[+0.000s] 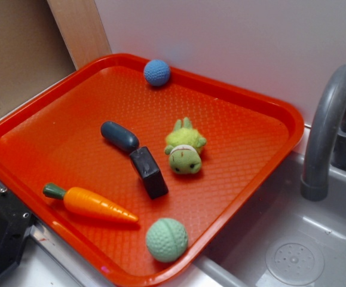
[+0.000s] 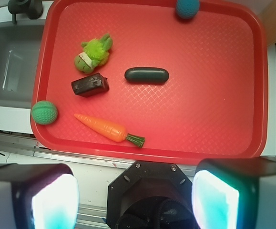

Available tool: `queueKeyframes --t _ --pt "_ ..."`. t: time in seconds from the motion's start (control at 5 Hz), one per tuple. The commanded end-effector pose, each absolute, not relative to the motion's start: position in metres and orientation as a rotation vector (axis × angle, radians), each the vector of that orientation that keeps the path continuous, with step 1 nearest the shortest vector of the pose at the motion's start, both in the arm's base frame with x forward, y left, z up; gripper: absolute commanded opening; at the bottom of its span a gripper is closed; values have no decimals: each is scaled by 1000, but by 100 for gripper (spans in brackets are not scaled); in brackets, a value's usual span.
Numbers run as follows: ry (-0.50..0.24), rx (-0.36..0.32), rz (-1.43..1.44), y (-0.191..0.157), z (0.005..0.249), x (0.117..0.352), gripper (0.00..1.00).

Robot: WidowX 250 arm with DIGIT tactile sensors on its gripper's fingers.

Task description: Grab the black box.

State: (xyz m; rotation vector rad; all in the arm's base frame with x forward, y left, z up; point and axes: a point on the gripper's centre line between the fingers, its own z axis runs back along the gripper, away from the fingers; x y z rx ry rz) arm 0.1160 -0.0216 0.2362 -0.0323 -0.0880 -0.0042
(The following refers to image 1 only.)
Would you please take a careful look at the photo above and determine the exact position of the black box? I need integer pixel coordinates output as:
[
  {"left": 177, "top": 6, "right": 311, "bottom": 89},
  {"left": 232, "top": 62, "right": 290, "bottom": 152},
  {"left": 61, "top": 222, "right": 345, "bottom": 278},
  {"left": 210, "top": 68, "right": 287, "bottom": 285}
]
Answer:
[{"left": 130, "top": 146, "right": 169, "bottom": 200}]

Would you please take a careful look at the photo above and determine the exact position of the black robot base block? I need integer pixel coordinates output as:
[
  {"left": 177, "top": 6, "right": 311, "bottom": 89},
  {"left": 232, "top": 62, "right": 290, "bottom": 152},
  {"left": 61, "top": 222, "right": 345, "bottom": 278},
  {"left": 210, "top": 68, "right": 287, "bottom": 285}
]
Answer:
[{"left": 0, "top": 188, "right": 35, "bottom": 278}]

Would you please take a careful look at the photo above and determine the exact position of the green plush turtle toy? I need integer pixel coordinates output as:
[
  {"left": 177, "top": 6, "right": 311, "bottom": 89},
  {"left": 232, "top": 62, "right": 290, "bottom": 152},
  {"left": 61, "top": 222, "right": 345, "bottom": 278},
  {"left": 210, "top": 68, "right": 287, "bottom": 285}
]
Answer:
[{"left": 164, "top": 117, "right": 207, "bottom": 175}]

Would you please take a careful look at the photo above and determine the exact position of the dark blue-grey capsule toy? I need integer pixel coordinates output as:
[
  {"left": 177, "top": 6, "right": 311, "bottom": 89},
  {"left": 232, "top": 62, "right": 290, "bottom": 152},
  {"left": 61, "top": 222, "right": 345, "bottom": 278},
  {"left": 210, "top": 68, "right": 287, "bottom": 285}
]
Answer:
[{"left": 100, "top": 121, "right": 140, "bottom": 154}]

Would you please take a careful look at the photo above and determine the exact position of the blue crocheted ball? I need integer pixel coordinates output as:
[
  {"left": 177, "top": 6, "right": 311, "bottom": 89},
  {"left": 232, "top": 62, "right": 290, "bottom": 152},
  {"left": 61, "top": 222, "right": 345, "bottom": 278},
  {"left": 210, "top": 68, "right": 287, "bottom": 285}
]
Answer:
[{"left": 143, "top": 59, "right": 171, "bottom": 87}]

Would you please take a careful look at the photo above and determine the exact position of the green rubber ball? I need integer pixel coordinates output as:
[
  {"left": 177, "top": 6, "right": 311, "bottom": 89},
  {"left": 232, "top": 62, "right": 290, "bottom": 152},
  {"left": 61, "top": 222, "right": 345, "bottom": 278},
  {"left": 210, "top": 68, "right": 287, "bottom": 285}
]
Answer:
[{"left": 146, "top": 218, "right": 189, "bottom": 263}]

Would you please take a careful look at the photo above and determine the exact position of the orange toy carrot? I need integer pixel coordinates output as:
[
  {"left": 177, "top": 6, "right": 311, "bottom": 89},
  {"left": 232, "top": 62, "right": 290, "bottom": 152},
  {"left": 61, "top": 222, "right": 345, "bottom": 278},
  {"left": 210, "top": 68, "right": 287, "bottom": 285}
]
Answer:
[{"left": 42, "top": 183, "right": 139, "bottom": 224}]

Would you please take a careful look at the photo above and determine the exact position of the orange plastic tray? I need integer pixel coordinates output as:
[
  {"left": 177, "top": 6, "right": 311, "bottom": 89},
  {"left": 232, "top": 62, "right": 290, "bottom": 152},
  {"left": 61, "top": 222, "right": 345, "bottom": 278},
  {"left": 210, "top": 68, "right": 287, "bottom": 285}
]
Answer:
[{"left": 0, "top": 54, "right": 304, "bottom": 286}]

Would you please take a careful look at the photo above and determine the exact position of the grey toy sink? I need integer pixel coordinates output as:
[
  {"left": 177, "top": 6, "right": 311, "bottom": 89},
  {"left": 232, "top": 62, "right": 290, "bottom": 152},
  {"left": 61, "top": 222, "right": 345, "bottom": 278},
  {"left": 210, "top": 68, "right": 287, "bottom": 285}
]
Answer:
[{"left": 195, "top": 153, "right": 346, "bottom": 286}]

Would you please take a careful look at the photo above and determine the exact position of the wooden board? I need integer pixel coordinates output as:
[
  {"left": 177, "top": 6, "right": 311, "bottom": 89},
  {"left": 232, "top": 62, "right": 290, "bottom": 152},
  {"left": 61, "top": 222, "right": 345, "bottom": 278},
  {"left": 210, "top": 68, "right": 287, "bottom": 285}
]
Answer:
[{"left": 47, "top": 0, "right": 112, "bottom": 69}]

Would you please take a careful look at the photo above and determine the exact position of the grey toy faucet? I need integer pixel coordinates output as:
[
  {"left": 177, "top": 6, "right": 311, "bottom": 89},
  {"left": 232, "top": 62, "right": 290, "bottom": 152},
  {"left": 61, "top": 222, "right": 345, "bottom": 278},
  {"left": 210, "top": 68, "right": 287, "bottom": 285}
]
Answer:
[{"left": 301, "top": 65, "right": 346, "bottom": 201}]

